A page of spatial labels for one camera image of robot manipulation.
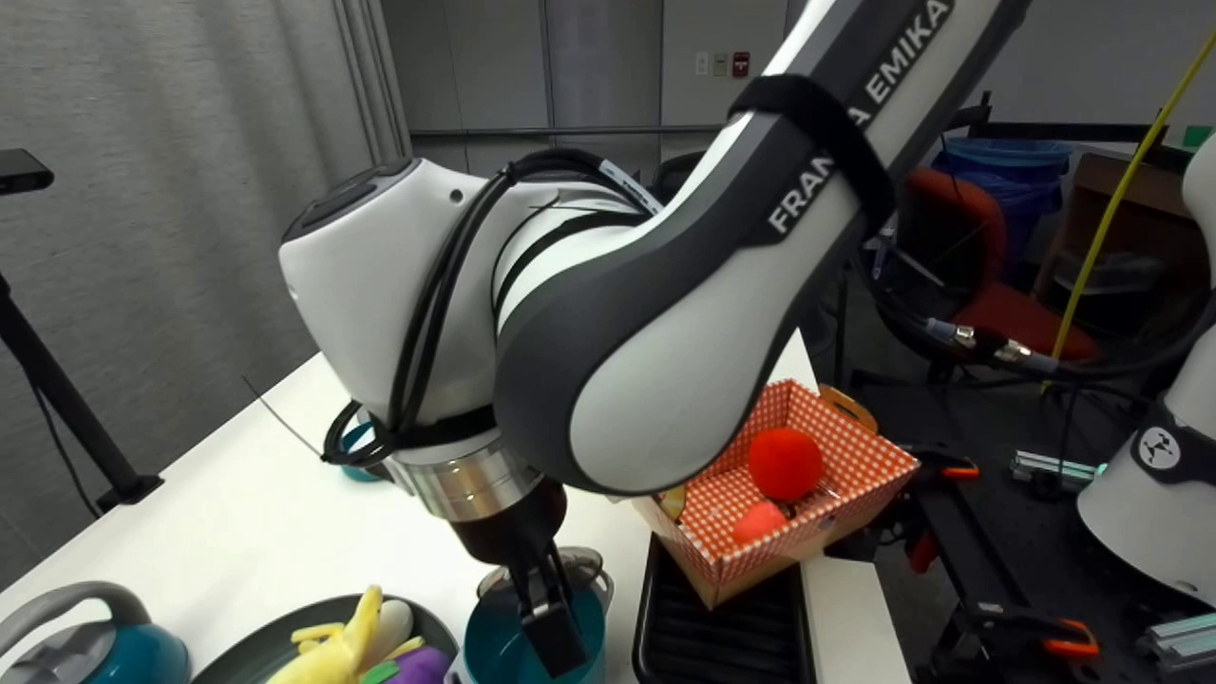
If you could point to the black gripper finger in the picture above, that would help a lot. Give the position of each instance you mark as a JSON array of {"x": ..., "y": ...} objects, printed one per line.
[{"x": 545, "y": 605}]

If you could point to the orange black clamp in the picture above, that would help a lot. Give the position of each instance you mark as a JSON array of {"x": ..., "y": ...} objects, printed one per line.
[{"x": 1027, "y": 635}]

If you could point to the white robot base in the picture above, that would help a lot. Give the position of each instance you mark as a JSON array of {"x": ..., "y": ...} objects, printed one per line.
[{"x": 1152, "y": 512}]

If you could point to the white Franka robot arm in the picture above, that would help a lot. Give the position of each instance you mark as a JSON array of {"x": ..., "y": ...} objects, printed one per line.
[{"x": 552, "y": 328}]

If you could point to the purple toy eggplant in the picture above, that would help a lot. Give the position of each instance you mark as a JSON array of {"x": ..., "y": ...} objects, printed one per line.
[{"x": 425, "y": 665}]

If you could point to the teal pot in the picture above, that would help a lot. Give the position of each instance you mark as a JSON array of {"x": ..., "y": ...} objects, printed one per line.
[{"x": 500, "y": 650}]

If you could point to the teal frying pan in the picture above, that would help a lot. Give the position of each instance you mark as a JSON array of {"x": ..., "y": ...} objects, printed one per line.
[{"x": 358, "y": 436}]

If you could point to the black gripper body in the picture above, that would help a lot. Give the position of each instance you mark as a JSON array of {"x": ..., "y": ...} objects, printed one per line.
[{"x": 517, "y": 536}]

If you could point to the black camera tripod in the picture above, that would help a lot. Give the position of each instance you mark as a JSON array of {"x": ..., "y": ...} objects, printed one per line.
[{"x": 56, "y": 393}]

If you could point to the red checkered paper basket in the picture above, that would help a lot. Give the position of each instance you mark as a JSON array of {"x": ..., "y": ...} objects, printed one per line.
[{"x": 865, "y": 474}]

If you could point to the yellow toy banana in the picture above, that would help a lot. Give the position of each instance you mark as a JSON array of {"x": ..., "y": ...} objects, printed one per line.
[{"x": 344, "y": 650}]

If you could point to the blue plastic bin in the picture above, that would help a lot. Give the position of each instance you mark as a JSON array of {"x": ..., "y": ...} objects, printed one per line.
[{"x": 1023, "y": 176}]

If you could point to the red office chair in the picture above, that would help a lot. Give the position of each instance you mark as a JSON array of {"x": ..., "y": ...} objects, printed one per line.
[{"x": 956, "y": 233}]

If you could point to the teal kettle grey handle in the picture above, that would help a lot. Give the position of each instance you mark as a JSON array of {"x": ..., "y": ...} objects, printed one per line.
[{"x": 127, "y": 647}]

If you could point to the yellow pole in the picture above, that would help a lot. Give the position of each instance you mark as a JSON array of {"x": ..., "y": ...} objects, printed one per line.
[{"x": 1158, "y": 130}]

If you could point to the black ridged tray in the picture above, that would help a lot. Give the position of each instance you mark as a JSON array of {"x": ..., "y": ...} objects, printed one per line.
[{"x": 758, "y": 635}]

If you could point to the dark plate with toys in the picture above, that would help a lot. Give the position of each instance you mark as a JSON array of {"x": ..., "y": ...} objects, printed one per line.
[{"x": 265, "y": 650}]

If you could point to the small orange ball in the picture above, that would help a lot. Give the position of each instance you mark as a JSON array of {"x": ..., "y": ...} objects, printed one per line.
[{"x": 758, "y": 521}]

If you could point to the red fuzzy ball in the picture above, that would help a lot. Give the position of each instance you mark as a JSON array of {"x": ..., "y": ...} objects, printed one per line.
[{"x": 783, "y": 464}]

